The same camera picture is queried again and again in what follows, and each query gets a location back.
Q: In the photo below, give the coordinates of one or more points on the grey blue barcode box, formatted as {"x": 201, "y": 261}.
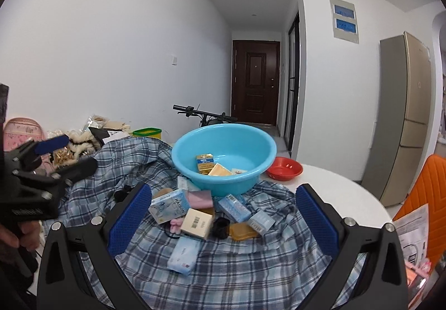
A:
{"x": 261, "y": 222}

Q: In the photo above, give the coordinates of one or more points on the yellow bin green rim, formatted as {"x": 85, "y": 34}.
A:
{"x": 148, "y": 132}

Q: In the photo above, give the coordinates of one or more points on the pale blue patterned box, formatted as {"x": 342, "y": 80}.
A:
{"x": 235, "y": 209}

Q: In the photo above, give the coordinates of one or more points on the red plastic bowl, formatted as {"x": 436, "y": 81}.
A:
{"x": 284, "y": 169}

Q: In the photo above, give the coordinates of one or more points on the yellow box in basin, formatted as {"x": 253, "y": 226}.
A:
{"x": 220, "y": 171}

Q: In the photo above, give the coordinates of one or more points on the white grey text box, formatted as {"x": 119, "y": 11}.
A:
{"x": 185, "y": 184}

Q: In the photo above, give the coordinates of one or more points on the cream barcode box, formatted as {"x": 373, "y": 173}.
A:
{"x": 197, "y": 224}

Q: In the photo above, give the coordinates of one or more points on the wall panel blue screens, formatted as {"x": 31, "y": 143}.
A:
{"x": 345, "y": 23}

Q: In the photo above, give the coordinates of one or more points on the person left hand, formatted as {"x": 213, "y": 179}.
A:
{"x": 30, "y": 239}

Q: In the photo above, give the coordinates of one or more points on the dark brown door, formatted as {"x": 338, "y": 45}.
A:
{"x": 255, "y": 81}

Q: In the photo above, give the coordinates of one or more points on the blue plaid cloth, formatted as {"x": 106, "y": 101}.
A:
{"x": 274, "y": 271}

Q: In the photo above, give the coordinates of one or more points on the black bicycle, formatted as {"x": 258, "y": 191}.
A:
{"x": 206, "y": 118}

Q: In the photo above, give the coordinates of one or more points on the blue Babycare wipes pack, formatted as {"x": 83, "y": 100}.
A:
{"x": 184, "y": 256}

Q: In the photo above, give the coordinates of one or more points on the blue plastic basin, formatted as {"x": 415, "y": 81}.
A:
{"x": 234, "y": 146}

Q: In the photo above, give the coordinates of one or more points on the grey beige refrigerator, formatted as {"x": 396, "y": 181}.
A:
{"x": 402, "y": 121}

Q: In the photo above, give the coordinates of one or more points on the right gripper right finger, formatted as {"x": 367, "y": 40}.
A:
{"x": 382, "y": 283}

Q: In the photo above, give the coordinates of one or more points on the gold blue cigarette carton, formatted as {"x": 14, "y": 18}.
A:
{"x": 205, "y": 163}

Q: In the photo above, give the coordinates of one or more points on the black white furry fabric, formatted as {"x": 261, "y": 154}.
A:
{"x": 81, "y": 143}

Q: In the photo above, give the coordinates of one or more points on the light blue Raison box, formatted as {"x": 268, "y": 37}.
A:
{"x": 170, "y": 206}

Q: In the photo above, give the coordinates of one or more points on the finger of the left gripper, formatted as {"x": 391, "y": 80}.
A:
{"x": 51, "y": 145}
{"x": 78, "y": 168}

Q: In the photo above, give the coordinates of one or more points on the pink backpack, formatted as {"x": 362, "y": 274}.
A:
{"x": 17, "y": 133}

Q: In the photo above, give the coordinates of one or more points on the black glass sliding door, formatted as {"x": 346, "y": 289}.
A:
{"x": 293, "y": 84}

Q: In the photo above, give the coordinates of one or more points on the black small box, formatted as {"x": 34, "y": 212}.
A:
{"x": 221, "y": 228}

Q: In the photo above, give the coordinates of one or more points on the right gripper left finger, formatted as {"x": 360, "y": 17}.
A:
{"x": 62, "y": 280}

